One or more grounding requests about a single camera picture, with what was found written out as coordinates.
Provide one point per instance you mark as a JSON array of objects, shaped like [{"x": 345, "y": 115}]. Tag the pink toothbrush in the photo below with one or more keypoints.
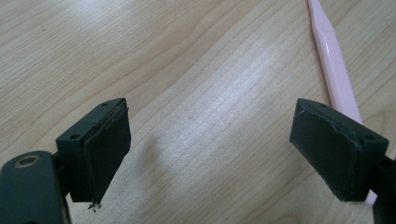
[{"x": 333, "y": 62}]

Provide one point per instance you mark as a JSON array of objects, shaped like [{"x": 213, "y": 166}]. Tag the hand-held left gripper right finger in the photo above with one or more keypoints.
[{"x": 333, "y": 155}]

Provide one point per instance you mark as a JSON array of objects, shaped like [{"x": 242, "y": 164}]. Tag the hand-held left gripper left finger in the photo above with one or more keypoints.
[{"x": 99, "y": 155}]

